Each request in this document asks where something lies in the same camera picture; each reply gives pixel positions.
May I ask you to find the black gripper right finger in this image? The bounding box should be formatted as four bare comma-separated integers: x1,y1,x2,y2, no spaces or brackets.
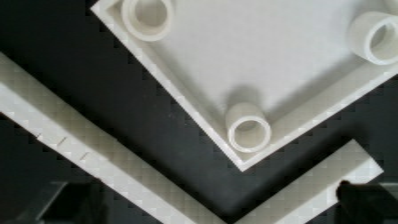
336,181,398,224

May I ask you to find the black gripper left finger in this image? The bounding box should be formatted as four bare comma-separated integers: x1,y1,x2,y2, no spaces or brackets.
16,182,106,224

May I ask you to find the white square tabletop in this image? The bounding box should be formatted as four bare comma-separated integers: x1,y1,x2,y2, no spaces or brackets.
92,0,398,170

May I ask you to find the white U-shaped fixture wall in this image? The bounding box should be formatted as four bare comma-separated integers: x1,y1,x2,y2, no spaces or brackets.
0,54,382,224

